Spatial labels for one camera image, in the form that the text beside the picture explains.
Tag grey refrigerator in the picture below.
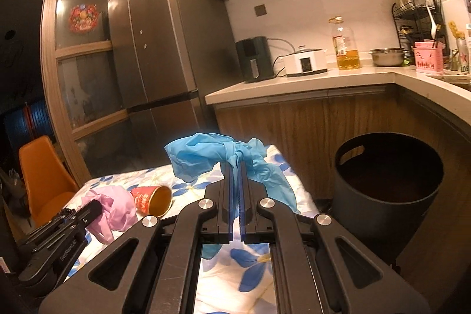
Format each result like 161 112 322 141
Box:
107 0 240 160

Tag orange chair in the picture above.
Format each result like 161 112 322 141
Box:
18 135 79 226

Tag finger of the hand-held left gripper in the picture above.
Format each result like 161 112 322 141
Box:
27 199 104 245

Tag blue glove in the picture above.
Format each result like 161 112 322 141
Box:
164 132 298 215

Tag cooking oil bottle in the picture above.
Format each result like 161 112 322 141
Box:
329 17 361 71

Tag wooden sliding glass door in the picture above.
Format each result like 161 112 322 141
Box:
40 0 129 186

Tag white rice cooker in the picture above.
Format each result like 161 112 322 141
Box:
283 45 329 77

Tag pink utensil holder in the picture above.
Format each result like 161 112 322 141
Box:
411 41 445 74

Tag silver drink can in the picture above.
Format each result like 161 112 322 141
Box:
456 38 471 74

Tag black dish rack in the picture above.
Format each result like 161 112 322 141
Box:
391 0 447 61

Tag black trash bin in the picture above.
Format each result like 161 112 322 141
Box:
333 132 444 263

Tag grey power cable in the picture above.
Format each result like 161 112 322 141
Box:
268 38 295 77

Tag red paper cup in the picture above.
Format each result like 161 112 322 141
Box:
130 185 173 217

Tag red round door sticker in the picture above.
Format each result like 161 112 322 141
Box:
68 3 99 32

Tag black air fryer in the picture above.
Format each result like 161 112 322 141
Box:
235 36 275 83

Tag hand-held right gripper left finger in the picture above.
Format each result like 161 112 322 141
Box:
39 163 240 314

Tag blue ribbed barrel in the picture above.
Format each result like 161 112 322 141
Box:
4 101 48 153

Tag pink glove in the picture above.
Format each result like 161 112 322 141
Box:
79 187 138 245

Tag blue floral tablecloth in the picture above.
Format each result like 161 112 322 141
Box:
62 143 321 314

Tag metal pot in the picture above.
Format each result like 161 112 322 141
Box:
370 48 409 67

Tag kitchen counter with wooden cabinets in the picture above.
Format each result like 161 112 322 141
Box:
205 62 471 212

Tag white plastic spoon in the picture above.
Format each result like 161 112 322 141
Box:
426 5 438 37

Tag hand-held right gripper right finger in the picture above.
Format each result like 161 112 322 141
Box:
239 161 420 314

